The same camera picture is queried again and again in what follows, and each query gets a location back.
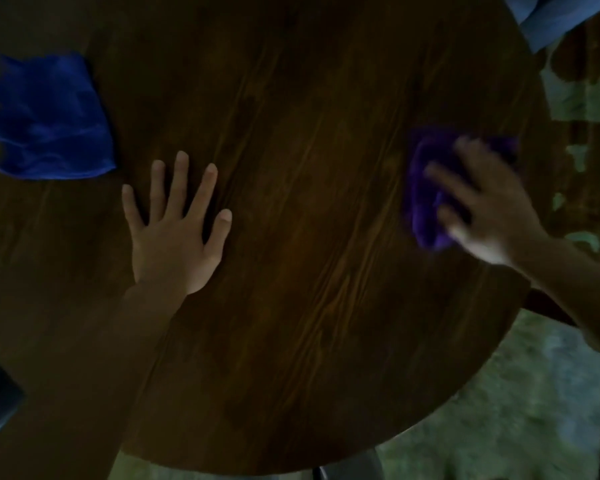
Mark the person's right forearm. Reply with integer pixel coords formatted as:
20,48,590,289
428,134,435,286
510,235,600,366

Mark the purple cleaning cloth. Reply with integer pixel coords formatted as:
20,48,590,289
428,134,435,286
404,129,520,251

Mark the blue cleaning cloth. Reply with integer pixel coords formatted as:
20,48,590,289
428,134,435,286
0,54,117,181

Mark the person's left hand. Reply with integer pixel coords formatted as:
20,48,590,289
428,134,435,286
121,151,233,297

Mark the light blue fabric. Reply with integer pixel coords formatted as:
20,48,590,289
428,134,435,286
501,0,600,55

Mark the person's right hand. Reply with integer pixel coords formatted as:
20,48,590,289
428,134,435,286
424,137,550,268

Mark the dark wooden chair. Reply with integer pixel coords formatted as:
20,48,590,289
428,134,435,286
524,15,600,326

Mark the person's left forearm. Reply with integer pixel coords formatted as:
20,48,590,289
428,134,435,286
0,284,189,480

